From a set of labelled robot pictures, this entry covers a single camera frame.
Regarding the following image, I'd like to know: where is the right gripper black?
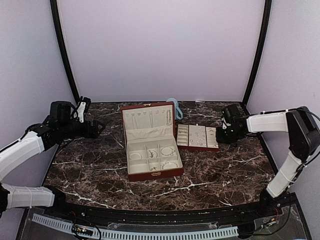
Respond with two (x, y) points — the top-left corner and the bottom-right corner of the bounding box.
(216, 125), (242, 144)

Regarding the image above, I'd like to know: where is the brown jewelry tray cream lining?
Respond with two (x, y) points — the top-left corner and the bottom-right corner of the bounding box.
(176, 124), (219, 152)

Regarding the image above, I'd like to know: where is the brown jewelry box cream lining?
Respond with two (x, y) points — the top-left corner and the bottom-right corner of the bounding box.
(121, 102), (184, 182)

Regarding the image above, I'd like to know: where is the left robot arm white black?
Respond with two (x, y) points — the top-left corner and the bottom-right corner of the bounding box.
(0, 120), (106, 218)

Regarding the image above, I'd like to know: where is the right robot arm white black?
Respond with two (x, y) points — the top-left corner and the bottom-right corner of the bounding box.
(215, 104), (320, 199)

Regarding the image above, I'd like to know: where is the light blue mug upside down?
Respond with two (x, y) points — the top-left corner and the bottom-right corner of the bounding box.
(166, 98), (184, 120)

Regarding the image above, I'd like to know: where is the silver bangle upper compartment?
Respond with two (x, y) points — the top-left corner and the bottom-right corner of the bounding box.
(160, 146), (175, 156)

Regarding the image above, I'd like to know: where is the silver bangle compartment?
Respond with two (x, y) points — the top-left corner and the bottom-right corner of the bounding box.
(161, 161), (179, 170)
(160, 146), (175, 156)

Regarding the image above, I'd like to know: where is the silver bangle lower compartment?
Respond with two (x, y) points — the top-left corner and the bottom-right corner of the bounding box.
(161, 161), (179, 170)

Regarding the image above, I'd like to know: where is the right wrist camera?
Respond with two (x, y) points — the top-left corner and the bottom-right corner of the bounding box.
(221, 104), (242, 129)

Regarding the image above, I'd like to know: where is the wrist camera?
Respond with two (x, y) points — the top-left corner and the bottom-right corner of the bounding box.
(221, 104), (242, 129)
(49, 96), (91, 123)

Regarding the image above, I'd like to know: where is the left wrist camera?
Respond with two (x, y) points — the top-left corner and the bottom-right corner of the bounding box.
(49, 96), (91, 123)

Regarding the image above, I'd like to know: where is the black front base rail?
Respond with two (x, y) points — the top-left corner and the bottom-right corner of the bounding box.
(24, 193), (301, 227)

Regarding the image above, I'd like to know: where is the white slotted cable duct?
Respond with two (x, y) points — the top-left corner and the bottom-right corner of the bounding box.
(31, 213), (239, 240)

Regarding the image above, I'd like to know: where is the right black frame post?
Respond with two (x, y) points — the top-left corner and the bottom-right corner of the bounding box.
(241, 0), (272, 107)

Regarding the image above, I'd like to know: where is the black frame post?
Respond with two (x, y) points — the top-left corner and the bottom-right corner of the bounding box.
(241, 0), (272, 107)
(49, 0), (80, 103)

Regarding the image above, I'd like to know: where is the left black frame post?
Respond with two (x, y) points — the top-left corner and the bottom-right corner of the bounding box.
(49, 0), (80, 103)

